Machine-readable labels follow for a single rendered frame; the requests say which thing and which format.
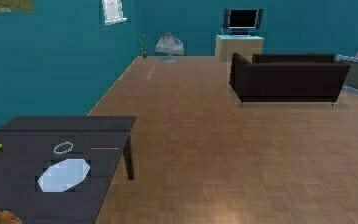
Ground black table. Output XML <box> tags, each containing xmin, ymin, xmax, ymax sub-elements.
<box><xmin>0</xmin><ymin>115</ymin><xmax>137</xmax><ymax>224</ymax></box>

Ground pale wood cabinet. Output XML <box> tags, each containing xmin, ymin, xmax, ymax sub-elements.
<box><xmin>215</xmin><ymin>34</ymin><xmax>265</xmax><ymax>63</ymax></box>

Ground grey thin ring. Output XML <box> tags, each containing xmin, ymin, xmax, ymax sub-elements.
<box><xmin>52</xmin><ymin>141</ymin><xmax>75</xmax><ymax>155</ymax></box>

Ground brown lumpy object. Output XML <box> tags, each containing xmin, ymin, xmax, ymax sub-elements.
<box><xmin>0</xmin><ymin>207</ymin><xmax>23</xmax><ymax>224</ymax></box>

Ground dark brown sofa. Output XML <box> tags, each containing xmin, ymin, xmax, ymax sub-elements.
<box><xmin>229</xmin><ymin>52</ymin><xmax>352</xmax><ymax>107</ymax></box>

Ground pale blue oval plate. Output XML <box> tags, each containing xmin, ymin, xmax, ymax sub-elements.
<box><xmin>37</xmin><ymin>158</ymin><xmax>91</xmax><ymax>193</ymax></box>

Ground green house plant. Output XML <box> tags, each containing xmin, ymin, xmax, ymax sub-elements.
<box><xmin>137</xmin><ymin>33</ymin><xmax>150</xmax><ymax>60</ymax></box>

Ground olive framed picture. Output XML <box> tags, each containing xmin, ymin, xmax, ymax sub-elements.
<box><xmin>0</xmin><ymin>0</ymin><xmax>35</xmax><ymax>13</ymax></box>

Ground black television set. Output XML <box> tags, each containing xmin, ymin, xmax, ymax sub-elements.
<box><xmin>223</xmin><ymin>8</ymin><xmax>264</xmax><ymax>37</ymax></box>

